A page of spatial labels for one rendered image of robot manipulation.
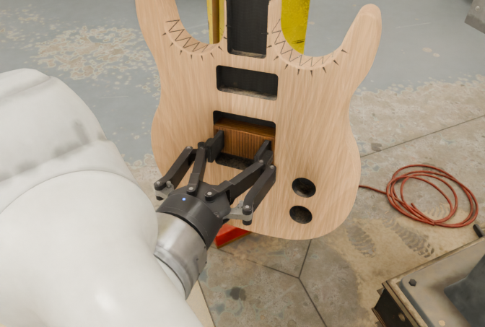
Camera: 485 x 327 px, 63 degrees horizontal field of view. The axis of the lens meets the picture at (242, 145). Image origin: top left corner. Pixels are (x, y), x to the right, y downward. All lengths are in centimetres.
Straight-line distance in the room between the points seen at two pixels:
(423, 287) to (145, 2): 137
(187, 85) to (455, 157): 217
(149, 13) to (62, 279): 44
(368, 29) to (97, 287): 40
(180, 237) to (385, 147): 217
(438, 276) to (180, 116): 127
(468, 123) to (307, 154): 238
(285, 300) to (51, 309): 163
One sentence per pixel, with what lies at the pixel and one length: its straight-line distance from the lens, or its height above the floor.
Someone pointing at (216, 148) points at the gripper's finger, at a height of 123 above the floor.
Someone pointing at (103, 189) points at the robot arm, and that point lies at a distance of 24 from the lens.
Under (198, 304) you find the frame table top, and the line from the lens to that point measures 79.
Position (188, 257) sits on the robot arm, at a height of 129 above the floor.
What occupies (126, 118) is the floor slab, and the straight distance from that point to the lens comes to 266.
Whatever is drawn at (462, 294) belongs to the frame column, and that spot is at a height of 36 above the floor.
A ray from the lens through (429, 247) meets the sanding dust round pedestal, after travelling 212.
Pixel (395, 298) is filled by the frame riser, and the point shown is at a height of 23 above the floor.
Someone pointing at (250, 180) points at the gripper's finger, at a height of 124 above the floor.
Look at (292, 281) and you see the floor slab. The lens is 186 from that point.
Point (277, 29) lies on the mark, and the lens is 54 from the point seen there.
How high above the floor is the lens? 164
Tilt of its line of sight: 44 degrees down
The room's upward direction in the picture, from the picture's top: straight up
